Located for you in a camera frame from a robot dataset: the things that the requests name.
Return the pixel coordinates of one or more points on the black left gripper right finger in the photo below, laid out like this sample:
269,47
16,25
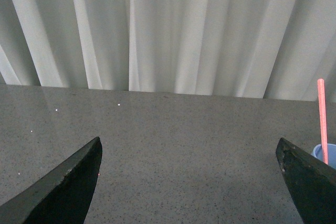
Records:
310,182

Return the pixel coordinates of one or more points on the white pleated curtain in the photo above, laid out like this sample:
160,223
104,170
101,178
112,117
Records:
275,49

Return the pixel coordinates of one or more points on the pink chopstick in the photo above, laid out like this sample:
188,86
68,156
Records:
323,119

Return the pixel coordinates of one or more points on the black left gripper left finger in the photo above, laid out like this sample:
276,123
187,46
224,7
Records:
63,195

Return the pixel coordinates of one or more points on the blue plastic cup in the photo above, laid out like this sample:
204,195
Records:
318,153

